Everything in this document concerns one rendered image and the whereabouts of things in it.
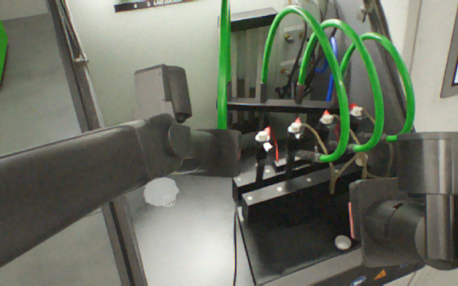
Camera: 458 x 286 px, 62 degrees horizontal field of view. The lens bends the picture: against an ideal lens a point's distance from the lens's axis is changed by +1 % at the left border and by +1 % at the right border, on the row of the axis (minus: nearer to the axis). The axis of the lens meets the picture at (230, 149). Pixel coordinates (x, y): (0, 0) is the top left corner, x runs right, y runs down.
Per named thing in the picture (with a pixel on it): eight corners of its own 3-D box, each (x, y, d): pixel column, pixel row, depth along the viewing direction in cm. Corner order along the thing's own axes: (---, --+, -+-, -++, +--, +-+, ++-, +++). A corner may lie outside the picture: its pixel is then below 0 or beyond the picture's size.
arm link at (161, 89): (95, 171, 38) (172, 156, 36) (81, 62, 39) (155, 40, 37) (153, 171, 50) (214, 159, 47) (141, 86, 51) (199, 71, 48)
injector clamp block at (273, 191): (246, 242, 97) (248, 205, 86) (231, 214, 104) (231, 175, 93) (357, 204, 106) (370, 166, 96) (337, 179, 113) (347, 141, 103)
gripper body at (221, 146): (180, 129, 57) (152, 125, 50) (243, 131, 53) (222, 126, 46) (178, 172, 57) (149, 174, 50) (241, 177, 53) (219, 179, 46)
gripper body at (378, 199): (402, 176, 47) (440, 178, 40) (410, 259, 47) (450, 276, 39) (351, 179, 47) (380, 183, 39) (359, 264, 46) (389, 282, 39)
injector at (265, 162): (258, 212, 93) (263, 149, 78) (250, 198, 96) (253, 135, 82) (269, 209, 93) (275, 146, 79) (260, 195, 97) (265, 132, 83)
